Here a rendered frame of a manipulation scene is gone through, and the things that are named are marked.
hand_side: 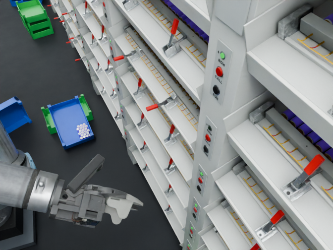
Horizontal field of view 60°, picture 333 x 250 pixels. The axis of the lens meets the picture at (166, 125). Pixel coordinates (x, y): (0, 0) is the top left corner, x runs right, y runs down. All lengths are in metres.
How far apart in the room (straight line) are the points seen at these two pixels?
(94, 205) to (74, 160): 1.21
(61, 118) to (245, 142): 1.63
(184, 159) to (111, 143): 1.02
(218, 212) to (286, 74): 0.56
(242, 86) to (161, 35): 0.36
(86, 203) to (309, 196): 0.46
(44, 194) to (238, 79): 0.47
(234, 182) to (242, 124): 0.19
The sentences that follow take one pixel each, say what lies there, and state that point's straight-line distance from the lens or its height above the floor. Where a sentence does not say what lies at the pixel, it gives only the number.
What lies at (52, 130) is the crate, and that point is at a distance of 2.07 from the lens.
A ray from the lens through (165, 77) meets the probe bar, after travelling 0.91.
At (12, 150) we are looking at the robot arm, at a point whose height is 0.50.
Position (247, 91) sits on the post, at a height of 1.17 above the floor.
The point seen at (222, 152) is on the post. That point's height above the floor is 1.00.
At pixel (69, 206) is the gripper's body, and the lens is 0.72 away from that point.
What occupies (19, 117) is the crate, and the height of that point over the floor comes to 0.03.
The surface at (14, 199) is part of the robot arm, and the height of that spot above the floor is 0.94.
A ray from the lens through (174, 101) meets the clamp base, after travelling 0.86.
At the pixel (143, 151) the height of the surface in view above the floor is 0.34.
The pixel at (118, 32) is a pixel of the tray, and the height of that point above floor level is 0.91.
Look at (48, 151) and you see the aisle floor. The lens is 2.01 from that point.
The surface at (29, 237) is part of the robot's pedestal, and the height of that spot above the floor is 0.06.
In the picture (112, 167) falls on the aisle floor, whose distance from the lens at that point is 1.82.
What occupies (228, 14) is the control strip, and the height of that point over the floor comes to 1.30.
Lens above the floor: 1.51
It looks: 49 degrees down
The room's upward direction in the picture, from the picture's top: straight up
